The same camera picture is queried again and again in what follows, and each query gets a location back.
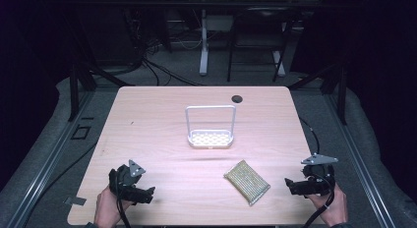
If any person's right hand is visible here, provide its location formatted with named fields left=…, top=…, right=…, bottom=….
left=306, top=183, right=349, bottom=227

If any yellow-green sponge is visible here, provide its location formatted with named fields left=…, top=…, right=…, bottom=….
left=223, top=159, right=271, bottom=207

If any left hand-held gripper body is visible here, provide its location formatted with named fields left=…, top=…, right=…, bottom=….
left=108, top=159, right=147, bottom=200

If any black cable beside table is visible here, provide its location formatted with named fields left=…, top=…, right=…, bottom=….
left=298, top=117, right=321, bottom=155

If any black tape rectangle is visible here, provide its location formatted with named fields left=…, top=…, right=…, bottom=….
left=70, top=125, right=92, bottom=141

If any black chair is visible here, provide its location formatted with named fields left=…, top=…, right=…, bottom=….
left=226, top=6, right=298, bottom=84

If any thin black floor cable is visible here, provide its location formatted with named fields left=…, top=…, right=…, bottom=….
left=19, top=141, right=99, bottom=228

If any grey tape piece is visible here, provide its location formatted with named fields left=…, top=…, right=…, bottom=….
left=63, top=196, right=88, bottom=206

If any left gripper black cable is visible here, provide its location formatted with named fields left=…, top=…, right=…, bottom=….
left=113, top=175, right=132, bottom=228

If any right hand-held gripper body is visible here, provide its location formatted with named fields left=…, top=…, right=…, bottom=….
left=300, top=152, right=339, bottom=196

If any bundle of floor cables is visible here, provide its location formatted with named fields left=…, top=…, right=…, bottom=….
left=124, top=8, right=206, bottom=87

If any person's left hand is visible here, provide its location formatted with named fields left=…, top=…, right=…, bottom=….
left=93, top=186, right=136, bottom=228

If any black metal stand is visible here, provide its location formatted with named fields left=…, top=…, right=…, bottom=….
left=67, top=62, right=136, bottom=123
left=288, top=59, right=348, bottom=126

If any white sponge rack with handle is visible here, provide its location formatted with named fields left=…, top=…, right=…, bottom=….
left=185, top=104, right=237, bottom=149

